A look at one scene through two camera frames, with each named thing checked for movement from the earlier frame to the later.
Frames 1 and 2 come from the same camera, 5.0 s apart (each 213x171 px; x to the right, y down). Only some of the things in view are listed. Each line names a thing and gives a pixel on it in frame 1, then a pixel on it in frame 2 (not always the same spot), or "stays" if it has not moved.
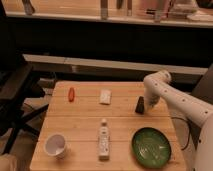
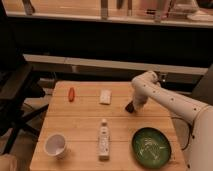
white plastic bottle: [104, 142] stays
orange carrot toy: [71, 94] stays
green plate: [151, 147] stays
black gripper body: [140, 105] -> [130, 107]
